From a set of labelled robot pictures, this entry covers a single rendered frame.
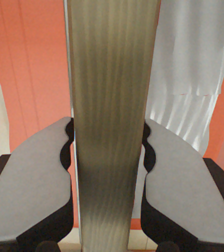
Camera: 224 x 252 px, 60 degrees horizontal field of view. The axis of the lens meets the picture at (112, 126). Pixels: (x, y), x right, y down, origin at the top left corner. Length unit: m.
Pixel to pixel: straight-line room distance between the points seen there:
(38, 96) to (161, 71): 0.11
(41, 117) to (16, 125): 0.03
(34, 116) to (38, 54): 0.06
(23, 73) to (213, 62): 0.16
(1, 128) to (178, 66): 0.18
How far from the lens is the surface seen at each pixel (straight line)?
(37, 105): 0.20
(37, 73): 0.19
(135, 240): 0.34
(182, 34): 0.18
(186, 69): 0.19
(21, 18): 0.19
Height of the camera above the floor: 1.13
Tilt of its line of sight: 61 degrees down
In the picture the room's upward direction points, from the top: 178 degrees clockwise
